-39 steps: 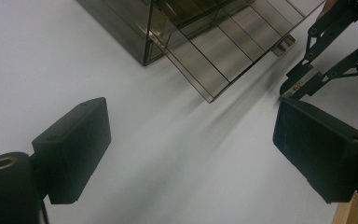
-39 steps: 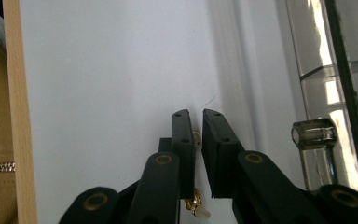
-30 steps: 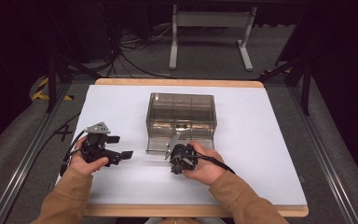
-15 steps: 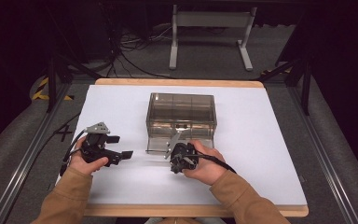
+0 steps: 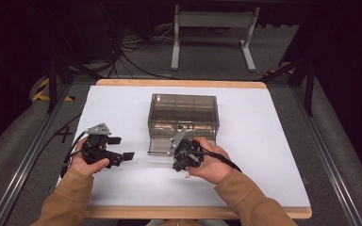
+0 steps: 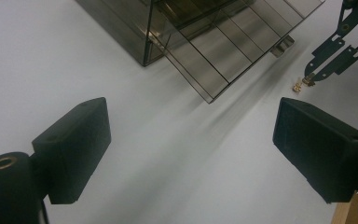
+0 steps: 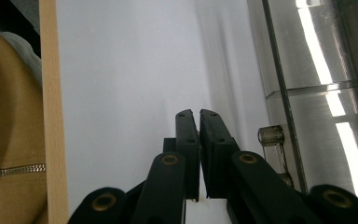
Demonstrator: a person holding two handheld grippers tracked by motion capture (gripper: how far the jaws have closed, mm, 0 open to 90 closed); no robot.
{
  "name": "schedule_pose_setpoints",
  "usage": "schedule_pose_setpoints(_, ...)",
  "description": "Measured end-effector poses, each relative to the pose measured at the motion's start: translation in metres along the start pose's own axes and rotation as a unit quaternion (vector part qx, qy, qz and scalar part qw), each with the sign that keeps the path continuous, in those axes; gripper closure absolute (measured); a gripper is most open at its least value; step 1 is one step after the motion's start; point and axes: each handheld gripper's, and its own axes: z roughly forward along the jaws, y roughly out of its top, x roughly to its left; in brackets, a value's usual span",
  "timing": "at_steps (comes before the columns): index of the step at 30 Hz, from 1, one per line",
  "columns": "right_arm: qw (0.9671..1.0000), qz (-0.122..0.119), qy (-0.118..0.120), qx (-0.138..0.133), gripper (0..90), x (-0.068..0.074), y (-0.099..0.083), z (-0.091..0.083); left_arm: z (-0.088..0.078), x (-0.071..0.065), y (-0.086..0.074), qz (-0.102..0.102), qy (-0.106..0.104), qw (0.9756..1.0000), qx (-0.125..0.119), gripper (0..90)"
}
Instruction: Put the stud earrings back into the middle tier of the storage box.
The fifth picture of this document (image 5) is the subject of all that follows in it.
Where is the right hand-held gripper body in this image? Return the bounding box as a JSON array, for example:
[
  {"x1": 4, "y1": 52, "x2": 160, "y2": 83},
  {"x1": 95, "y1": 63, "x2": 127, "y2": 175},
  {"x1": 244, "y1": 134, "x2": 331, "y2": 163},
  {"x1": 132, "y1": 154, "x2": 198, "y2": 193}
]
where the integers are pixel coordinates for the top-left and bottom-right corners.
[{"x1": 169, "y1": 125, "x2": 205, "y2": 172}]

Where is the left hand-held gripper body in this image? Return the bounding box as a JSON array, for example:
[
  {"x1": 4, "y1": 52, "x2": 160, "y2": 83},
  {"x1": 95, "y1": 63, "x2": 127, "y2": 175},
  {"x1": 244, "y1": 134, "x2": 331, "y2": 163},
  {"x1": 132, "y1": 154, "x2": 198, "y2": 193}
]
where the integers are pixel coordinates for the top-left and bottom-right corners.
[{"x1": 80, "y1": 121, "x2": 125, "y2": 170}]

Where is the smoky clear bottom drawer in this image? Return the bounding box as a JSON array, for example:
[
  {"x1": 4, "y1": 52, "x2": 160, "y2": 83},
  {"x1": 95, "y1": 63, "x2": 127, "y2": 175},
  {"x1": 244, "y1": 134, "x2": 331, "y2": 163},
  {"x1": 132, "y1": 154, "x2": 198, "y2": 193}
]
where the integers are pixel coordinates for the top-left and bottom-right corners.
[{"x1": 146, "y1": 137, "x2": 217, "y2": 156}]

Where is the smoky clear drawer box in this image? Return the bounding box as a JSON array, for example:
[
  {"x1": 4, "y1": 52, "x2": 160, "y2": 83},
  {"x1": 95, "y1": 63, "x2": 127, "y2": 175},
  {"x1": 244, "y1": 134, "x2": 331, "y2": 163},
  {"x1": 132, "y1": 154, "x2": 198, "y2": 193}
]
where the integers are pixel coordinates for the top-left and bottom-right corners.
[{"x1": 146, "y1": 92, "x2": 221, "y2": 142}]

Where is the person's left hand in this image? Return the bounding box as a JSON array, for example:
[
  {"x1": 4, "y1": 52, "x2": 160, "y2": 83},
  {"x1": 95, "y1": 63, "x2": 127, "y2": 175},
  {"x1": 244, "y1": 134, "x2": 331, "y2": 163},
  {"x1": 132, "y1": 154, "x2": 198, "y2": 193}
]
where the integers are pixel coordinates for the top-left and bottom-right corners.
[{"x1": 68, "y1": 137, "x2": 111, "y2": 178}]

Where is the person's right hand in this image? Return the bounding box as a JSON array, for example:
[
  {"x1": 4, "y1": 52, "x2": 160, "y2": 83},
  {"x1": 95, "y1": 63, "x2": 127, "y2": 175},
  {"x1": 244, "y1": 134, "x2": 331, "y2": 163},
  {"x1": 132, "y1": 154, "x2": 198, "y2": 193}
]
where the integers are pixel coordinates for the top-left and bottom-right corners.
[{"x1": 184, "y1": 136, "x2": 236, "y2": 186}]

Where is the white table mat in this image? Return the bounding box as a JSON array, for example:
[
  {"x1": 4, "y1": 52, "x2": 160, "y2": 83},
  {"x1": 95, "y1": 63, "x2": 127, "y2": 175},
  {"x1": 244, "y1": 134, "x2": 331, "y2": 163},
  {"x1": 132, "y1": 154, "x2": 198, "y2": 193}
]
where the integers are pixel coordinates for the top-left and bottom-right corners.
[{"x1": 56, "y1": 85, "x2": 311, "y2": 208}]

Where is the yellow black hazard tape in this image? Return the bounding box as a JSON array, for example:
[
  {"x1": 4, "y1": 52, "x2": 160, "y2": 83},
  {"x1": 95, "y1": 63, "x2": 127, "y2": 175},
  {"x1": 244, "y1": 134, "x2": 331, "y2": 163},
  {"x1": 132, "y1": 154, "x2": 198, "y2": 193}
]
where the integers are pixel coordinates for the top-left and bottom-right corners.
[{"x1": 31, "y1": 77, "x2": 76, "y2": 103}]

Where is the black metal stand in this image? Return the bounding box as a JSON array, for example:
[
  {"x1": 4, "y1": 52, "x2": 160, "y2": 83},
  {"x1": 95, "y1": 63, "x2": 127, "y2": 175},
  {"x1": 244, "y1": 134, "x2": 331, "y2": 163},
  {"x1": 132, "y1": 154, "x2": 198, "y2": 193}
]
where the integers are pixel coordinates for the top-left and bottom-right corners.
[
  {"x1": 45, "y1": 53, "x2": 106, "y2": 115},
  {"x1": 259, "y1": 55, "x2": 317, "y2": 118}
]

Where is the left hand-held gripper cable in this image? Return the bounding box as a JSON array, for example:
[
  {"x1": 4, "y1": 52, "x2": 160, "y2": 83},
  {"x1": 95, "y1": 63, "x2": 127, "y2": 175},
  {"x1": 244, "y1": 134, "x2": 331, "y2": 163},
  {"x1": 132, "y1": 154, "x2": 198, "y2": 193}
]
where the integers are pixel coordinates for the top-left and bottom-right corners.
[{"x1": 59, "y1": 131, "x2": 90, "y2": 179}]

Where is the hand-held gripper cable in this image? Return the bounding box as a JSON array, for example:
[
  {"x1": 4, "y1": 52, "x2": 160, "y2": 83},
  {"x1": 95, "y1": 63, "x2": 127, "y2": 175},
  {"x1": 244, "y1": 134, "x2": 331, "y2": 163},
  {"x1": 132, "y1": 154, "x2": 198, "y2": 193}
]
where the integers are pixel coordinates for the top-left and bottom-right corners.
[
  {"x1": 197, "y1": 150, "x2": 243, "y2": 173},
  {"x1": 59, "y1": 131, "x2": 90, "y2": 179}
]

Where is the right hand-held gripper cable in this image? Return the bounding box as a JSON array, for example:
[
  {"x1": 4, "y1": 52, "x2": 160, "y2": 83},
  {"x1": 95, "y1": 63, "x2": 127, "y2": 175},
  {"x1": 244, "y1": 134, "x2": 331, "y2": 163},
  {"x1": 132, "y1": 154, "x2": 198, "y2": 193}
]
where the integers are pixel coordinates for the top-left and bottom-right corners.
[{"x1": 197, "y1": 150, "x2": 243, "y2": 173}]

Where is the black floor cable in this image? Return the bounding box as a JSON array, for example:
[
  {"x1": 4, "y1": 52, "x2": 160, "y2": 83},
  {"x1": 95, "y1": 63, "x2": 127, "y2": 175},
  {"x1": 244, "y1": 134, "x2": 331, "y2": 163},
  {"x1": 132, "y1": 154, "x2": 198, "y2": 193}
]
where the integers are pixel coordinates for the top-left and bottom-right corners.
[{"x1": 27, "y1": 113, "x2": 83, "y2": 164}]

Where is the aluminium floor rail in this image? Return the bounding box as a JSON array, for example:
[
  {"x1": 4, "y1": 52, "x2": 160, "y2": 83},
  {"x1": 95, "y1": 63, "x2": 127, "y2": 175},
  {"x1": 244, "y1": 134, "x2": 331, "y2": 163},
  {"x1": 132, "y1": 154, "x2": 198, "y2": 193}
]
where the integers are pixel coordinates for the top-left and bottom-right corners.
[
  {"x1": 0, "y1": 83, "x2": 74, "y2": 226},
  {"x1": 290, "y1": 84, "x2": 362, "y2": 226}
]

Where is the bundle of floor cables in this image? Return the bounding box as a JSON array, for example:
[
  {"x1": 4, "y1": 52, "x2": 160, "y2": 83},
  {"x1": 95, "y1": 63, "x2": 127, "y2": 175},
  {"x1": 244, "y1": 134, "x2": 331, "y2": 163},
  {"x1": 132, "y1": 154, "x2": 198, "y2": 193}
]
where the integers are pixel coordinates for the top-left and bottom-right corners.
[{"x1": 100, "y1": 3, "x2": 177, "y2": 81}]

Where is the white metal desk frame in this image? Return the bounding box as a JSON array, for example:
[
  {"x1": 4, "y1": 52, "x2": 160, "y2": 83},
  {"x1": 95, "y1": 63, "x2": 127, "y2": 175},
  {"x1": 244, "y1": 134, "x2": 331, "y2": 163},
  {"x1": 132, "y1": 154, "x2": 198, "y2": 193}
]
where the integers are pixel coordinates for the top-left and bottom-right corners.
[{"x1": 170, "y1": 4, "x2": 261, "y2": 73}]

